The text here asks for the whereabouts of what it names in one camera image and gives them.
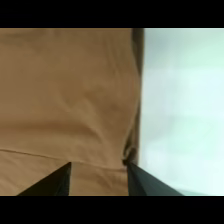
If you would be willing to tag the brown T-shirt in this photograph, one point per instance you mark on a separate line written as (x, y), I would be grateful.
(66, 93)

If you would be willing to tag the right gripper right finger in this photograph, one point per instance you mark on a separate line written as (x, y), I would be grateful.
(143, 183)

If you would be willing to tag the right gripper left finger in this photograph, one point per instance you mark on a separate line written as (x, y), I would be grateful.
(55, 183)

